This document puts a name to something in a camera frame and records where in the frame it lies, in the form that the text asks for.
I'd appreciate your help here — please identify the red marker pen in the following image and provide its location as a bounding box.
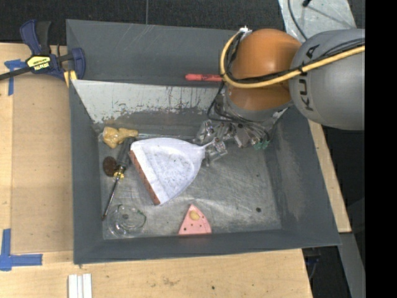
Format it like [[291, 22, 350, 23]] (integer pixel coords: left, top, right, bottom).
[[184, 73, 225, 83]]

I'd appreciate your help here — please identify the brown round disc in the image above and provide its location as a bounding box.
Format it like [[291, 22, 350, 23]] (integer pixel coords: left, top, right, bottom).
[[102, 156, 118, 178]]

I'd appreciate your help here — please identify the grey metal bin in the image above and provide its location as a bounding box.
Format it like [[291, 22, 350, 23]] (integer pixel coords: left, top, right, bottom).
[[65, 19, 342, 265]]

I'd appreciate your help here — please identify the black and yellow screwdriver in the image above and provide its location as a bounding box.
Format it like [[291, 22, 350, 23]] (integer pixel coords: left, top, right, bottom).
[[101, 138, 135, 221]]

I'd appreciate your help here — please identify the yellow toy figure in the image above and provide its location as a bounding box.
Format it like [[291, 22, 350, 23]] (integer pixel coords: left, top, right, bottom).
[[102, 126, 139, 150]]

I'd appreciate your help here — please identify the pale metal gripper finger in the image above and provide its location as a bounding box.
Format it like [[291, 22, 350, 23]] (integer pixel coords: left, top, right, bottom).
[[203, 138, 229, 168], [194, 119, 218, 145]]

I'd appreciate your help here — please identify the white dustpan with red-brown edge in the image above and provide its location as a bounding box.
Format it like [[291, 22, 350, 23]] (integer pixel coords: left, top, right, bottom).
[[128, 137, 218, 206]]

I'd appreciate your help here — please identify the pink triangular wedge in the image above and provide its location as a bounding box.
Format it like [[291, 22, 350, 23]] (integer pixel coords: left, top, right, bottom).
[[177, 204, 213, 237]]

